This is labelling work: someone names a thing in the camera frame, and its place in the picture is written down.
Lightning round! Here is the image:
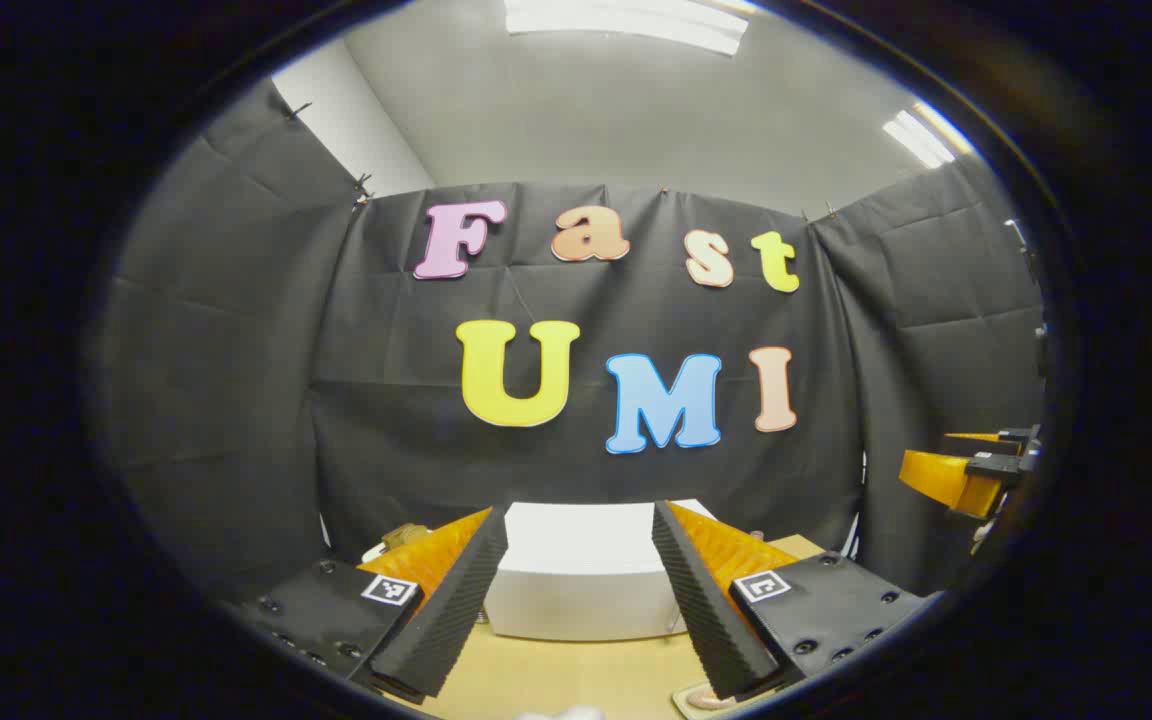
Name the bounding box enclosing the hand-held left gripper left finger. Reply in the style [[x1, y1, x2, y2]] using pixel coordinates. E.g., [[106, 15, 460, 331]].
[[226, 505, 510, 706]]

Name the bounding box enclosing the white microwave oven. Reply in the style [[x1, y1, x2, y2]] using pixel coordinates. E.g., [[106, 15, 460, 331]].
[[481, 500, 719, 642]]

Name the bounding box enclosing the small ceiling light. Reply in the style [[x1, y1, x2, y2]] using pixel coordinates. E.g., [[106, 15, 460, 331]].
[[883, 100, 974, 169]]

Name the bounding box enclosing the small pale plate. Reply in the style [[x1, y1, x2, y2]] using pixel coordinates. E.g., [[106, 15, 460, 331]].
[[673, 683, 737, 717]]

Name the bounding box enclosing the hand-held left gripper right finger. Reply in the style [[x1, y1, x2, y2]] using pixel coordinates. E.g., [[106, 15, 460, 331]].
[[651, 500, 942, 701]]

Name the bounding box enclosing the black backdrop cloth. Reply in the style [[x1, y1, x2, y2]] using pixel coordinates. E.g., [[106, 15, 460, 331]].
[[96, 80, 1047, 601]]

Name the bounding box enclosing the long ceiling light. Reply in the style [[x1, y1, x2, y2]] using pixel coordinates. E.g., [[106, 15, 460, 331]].
[[504, 0, 749, 57]]

